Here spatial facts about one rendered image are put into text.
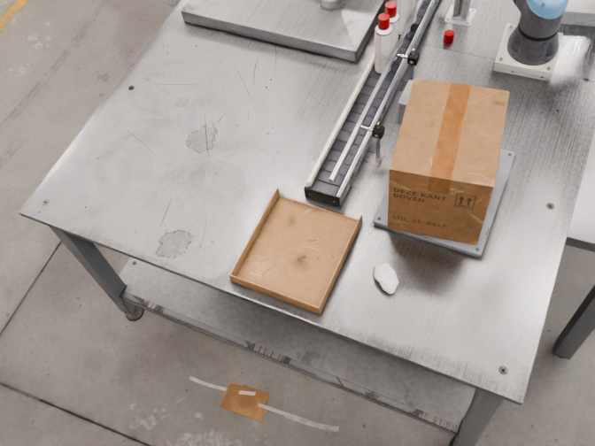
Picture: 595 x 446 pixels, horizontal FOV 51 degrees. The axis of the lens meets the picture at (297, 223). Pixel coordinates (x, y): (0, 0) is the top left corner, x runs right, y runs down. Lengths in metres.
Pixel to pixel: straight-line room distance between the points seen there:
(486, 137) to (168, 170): 0.94
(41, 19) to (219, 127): 2.30
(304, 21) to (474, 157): 0.94
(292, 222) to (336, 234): 0.13
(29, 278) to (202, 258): 1.37
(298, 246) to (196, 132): 0.55
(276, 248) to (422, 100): 0.55
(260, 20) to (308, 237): 0.86
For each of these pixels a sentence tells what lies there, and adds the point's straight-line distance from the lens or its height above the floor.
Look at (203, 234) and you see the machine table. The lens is 1.78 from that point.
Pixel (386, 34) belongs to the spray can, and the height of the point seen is 1.04.
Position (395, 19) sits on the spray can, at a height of 1.04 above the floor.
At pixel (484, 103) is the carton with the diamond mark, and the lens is 1.62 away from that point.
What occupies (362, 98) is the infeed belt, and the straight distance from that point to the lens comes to 1.94.
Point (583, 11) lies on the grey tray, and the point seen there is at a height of 0.83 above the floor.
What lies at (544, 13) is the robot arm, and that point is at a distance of 1.98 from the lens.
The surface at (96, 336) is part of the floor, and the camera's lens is 2.71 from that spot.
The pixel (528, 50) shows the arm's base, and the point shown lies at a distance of 2.07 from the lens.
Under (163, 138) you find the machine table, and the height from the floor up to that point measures 0.83.
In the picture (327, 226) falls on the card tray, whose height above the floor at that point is 0.83.
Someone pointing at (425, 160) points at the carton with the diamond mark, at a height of 1.12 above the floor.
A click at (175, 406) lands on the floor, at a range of 2.49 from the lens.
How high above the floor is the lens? 2.30
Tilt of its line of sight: 58 degrees down
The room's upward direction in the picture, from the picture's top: 11 degrees counter-clockwise
